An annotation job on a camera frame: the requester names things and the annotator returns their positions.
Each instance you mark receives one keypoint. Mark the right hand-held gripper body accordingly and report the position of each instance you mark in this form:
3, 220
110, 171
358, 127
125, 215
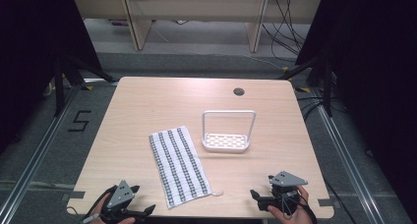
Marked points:
284, 184

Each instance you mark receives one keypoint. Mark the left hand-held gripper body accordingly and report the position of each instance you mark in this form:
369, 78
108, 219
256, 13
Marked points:
120, 194

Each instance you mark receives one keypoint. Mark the white grey striped cloth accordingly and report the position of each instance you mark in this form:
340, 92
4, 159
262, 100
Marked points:
179, 166

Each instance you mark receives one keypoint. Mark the person's left hand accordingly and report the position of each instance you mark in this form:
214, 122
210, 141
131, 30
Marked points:
103, 205

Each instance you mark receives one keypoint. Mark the person's right hand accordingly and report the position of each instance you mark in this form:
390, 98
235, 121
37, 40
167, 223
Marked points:
295, 215

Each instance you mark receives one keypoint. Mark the round grey table grommet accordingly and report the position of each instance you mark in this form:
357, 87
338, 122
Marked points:
239, 91

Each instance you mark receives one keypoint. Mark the black metal stand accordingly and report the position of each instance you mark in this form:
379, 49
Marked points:
327, 86
59, 86

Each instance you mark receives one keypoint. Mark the dark curtain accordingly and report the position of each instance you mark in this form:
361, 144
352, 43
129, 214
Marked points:
32, 53
377, 70

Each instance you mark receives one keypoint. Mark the aluminium floor rail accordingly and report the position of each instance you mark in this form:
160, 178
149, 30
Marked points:
36, 152
344, 158

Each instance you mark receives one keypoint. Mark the light wooden desk frame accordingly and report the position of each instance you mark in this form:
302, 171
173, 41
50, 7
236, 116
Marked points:
196, 6

